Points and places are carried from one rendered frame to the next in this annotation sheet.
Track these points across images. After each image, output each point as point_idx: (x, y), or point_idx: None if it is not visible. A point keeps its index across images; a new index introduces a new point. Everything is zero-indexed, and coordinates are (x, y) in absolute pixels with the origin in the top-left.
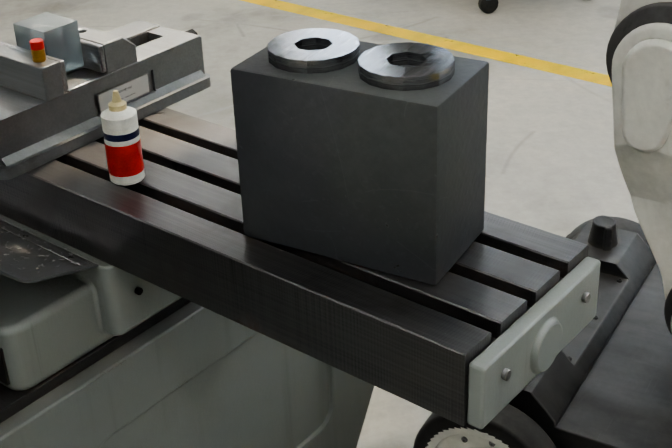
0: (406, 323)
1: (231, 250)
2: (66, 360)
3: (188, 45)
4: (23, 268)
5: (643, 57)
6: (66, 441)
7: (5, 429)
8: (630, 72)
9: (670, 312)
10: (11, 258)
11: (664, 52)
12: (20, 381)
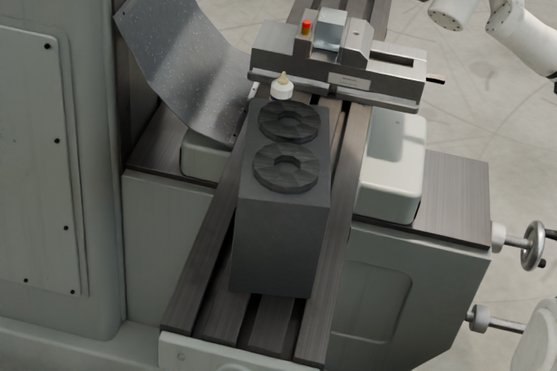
0: (181, 286)
1: (223, 187)
2: (210, 178)
3: (412, 82)
4: (203, 122)
5: (539, 320)
6: (194, 212)
7: (166, 182)
8: (531, 322)
9: None
10: (213, 114)
11: (545, 331)
12: (182, 168)
